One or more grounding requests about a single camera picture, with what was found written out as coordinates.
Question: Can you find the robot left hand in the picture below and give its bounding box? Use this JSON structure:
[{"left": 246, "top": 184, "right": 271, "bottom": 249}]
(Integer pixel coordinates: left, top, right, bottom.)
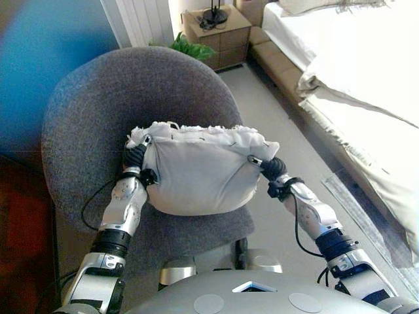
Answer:
[{"left": 121, "top": 135, "right": 154, "bottom": 173}]

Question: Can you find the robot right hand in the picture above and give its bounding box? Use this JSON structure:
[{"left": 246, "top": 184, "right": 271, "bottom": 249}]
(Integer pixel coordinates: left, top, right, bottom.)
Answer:
[{"left": 246, "top": 154, "right": 288, "bottom": 183}]

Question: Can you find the white fringed cushion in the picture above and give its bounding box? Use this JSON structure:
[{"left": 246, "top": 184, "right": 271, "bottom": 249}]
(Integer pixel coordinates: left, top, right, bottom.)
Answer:
[{"left": 125, "top": 120, "right": 280, "bottom": 217}]

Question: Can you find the grey fabric armchair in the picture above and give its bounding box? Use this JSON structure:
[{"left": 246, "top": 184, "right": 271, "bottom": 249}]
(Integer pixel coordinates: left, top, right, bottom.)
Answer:
[{"left": 40, "top": 45, "right": 255, "bottom": 292}]

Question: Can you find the grey patterned rug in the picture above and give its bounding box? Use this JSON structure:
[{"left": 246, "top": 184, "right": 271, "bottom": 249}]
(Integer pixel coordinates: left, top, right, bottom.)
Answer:
[{"left": 320, "top": 174, "right": 419, "bottom": 299}]

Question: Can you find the bed with white duvet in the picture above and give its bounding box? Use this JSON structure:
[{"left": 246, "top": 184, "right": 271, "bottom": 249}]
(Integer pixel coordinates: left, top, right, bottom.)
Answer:
[{"left": 235, "top": 0, "right": 348, "bottom": 164}]

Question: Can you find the silver robot left leg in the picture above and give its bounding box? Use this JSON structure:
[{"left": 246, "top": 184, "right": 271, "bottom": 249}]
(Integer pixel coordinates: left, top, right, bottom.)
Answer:
[{"left": 158, "top": 257, "right": 198, "bottom": 292}]

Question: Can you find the green potted plant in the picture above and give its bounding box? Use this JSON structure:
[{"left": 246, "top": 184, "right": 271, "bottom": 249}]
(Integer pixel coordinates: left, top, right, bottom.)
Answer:
[{"left": 148, "top": 31, "right": 217, "bottom": 62}]

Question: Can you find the bed with white bedding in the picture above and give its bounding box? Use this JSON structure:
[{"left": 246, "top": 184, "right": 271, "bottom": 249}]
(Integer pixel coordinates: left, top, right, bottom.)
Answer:
[{"left": 261, "top": 0, "right": 419, "bottom": 260}]

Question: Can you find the grey robot torso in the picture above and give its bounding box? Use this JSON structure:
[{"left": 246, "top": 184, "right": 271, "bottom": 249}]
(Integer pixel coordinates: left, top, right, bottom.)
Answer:
[{"left": 123, "top": 269, "right": 392, "bottom": 314}]

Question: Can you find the wooden nightstand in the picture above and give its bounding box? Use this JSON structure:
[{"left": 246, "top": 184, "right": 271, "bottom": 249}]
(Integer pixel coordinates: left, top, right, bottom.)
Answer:
[{"left": 181, "top": 3, "right": 253, "bottom": 71}]

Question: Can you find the white curtain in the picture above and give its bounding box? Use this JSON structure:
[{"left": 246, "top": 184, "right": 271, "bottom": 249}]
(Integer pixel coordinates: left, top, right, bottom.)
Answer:
[{"left": 100, "top": 0, "right": 175, "bottom": 49}]

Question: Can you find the black lamp base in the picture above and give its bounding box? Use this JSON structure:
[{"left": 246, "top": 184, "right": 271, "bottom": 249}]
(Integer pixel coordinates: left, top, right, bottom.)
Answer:
[{"left": 200, "top": 0, "right": 229, "bottom": 24}]

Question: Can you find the white bed pillow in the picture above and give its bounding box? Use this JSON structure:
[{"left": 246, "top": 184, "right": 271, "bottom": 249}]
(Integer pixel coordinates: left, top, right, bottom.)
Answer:
[{"left": 278, "top": 0, "right": 389, "bottom": 16}]

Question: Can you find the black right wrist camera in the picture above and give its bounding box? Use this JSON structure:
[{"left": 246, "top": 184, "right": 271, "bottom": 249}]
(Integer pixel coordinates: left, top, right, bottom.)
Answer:
[{"left": 266, "top": 181, "right": 286, "bottom": 200}]

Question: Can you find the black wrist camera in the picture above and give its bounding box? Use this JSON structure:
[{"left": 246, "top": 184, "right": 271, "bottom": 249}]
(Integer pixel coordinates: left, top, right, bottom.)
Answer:
[
  {"left": 266, "top": 181, "right": 286, "bottom": 200},
  {"left": 139, "top": 167, "right": 158, "bottom": 188}
]

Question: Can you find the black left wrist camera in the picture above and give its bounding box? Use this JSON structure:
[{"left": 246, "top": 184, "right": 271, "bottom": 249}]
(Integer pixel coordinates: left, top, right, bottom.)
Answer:
[{"left": 139, "top": 167, "right": 158, "bottom": 188}]

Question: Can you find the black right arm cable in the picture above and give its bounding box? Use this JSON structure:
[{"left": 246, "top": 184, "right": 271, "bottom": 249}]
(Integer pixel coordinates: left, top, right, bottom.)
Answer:
[{"left": 292, "top": 192, "right": 325, "bottom": 260}]

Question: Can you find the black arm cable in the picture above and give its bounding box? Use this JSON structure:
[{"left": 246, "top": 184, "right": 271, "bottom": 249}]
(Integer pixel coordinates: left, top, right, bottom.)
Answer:
[
  {"left": 80, "top": 179, "right": 115, "bottom": 230},
  {"left": 292, "top": 192, "right": 325, "bottom": 260}
]

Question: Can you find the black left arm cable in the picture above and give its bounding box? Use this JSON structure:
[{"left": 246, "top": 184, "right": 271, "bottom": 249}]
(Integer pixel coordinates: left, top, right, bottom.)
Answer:
[{"left": 80, "top": 179, "right": 115, "bottom": 230}]

